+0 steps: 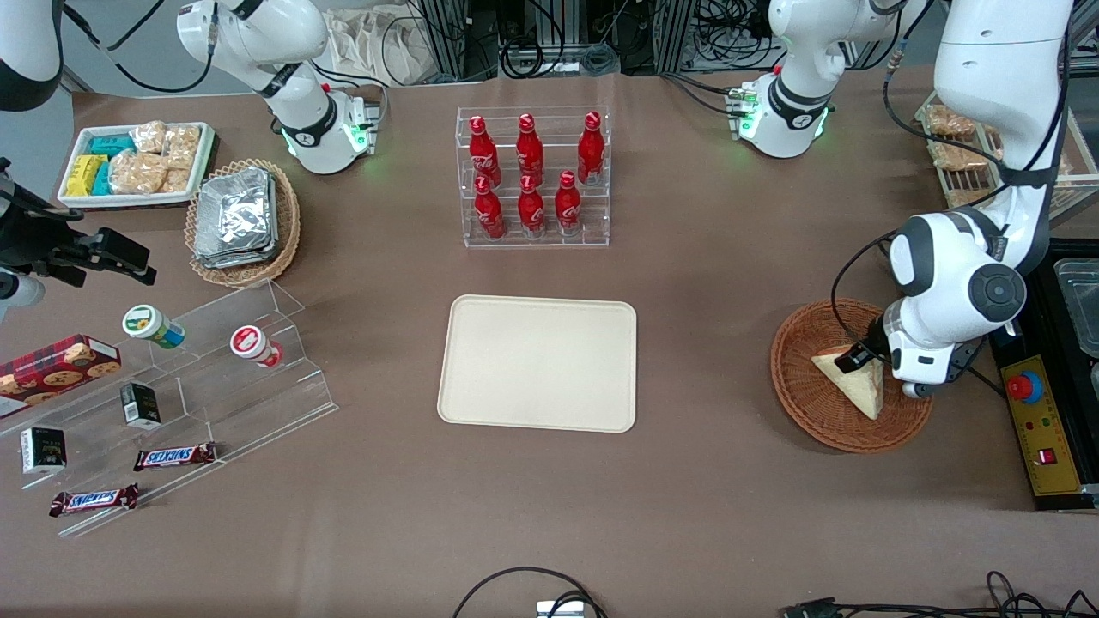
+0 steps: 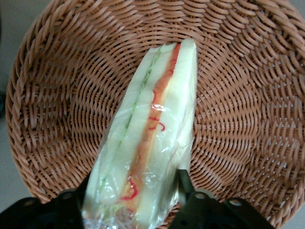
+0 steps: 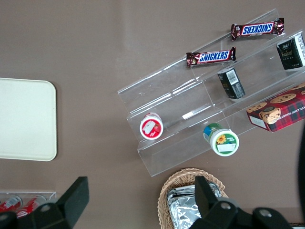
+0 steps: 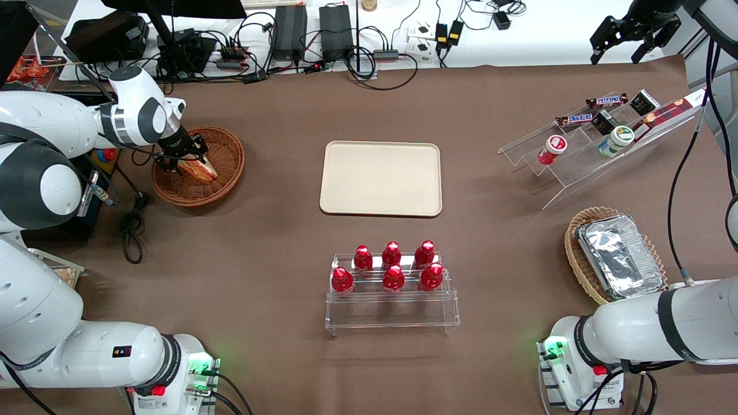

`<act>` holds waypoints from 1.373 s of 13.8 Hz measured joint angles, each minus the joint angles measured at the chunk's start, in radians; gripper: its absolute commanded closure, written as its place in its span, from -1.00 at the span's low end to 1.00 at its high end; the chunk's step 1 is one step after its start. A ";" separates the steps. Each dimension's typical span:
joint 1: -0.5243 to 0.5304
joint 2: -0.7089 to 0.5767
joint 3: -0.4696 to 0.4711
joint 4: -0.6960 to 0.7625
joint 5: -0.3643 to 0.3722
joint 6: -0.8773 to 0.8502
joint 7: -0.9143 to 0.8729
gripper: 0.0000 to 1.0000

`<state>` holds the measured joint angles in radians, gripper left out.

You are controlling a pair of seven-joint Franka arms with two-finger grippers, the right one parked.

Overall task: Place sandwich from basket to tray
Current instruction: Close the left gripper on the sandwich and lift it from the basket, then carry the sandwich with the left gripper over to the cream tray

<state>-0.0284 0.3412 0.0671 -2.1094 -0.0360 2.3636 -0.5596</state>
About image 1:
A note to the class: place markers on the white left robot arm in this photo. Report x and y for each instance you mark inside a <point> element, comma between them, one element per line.
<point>996,94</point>

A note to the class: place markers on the triangular sandwich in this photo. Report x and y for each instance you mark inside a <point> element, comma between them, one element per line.
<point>863,393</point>

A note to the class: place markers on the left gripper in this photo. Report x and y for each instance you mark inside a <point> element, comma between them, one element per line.
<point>872,338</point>

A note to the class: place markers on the black countertop appliance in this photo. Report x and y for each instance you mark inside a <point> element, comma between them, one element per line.
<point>1073,386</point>

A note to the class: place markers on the brown round wicker basket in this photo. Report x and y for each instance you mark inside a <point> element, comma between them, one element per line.
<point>816,412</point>

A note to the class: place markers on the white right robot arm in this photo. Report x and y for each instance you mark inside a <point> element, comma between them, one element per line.
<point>292,60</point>

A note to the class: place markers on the light oval wicker basket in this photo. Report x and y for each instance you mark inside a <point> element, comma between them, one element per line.
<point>288,223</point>

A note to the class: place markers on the beige cloth bag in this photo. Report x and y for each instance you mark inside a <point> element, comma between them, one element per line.
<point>378,47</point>

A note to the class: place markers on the clear bag of fried snacks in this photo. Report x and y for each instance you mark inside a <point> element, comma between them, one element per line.
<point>963,197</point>
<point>962,156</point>
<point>949,122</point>

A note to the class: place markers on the small black carton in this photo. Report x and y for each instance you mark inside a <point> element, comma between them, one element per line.
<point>140,405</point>
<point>43,451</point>

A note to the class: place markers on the green lid snack cup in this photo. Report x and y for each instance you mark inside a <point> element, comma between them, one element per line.
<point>150,324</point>

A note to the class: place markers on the clear acrylic stepped shelf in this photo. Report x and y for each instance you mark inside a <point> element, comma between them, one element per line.
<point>223,403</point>

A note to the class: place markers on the Snickers chocolate bar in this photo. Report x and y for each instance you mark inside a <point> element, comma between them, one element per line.
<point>174,457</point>
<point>93,500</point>

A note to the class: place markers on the clear plastic container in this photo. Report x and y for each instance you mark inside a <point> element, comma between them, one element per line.
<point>1080,305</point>

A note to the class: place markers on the clear bag of rice crackers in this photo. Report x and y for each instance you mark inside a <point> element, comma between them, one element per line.
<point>182,146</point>
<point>148,137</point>
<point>177,180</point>
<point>137,173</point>

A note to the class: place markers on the red tartan cookie box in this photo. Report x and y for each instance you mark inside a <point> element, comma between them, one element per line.
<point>51,371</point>

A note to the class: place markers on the red cola bottle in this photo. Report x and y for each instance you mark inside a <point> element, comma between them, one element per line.
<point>567,209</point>
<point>591,153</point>
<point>488,215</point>
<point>530,154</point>
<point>531,213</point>
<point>483,154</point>

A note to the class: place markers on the teal snack pack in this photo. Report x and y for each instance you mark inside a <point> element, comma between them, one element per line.
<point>102,180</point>
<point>112,145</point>

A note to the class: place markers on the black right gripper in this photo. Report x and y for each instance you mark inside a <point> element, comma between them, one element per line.
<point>36,239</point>

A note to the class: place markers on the red lid snack cup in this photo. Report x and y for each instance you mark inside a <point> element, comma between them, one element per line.
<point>251,343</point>

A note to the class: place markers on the yellow snack pack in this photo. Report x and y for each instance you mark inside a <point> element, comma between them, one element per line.
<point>84,176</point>

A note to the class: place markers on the yellow emergency stop box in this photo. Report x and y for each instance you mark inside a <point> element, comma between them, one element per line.
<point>1041,429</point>

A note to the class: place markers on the white rectangular snack tray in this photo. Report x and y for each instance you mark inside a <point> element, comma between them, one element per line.
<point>77,199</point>

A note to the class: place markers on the stack of silver foil packs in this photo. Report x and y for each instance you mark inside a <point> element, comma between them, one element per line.
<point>236,219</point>

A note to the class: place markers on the clear acrylic bottle rack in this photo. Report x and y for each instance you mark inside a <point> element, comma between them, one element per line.
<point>549,240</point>

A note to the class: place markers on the small silver device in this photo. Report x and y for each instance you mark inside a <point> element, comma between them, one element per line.
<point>560,609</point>

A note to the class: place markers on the beige plastic tray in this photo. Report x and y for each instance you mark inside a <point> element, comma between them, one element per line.
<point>537,365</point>

